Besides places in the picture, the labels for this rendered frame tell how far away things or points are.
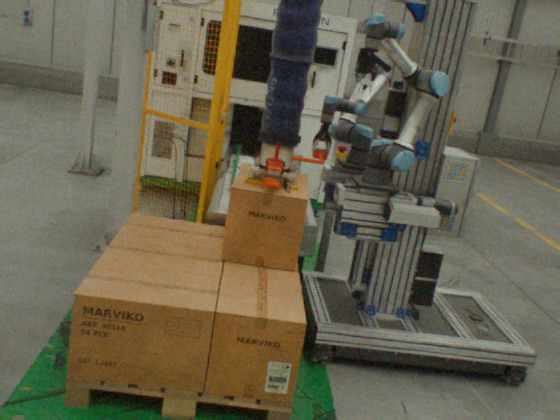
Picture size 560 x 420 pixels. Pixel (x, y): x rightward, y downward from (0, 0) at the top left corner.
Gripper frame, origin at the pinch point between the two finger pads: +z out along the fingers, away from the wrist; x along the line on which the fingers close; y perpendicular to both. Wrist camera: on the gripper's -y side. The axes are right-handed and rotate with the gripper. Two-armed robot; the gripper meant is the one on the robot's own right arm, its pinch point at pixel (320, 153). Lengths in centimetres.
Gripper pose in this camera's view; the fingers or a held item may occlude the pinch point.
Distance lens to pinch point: 372.5
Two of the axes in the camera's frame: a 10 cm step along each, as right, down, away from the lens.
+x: 9.9, 1.6, 0.4
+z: -1.6, 9.5, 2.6
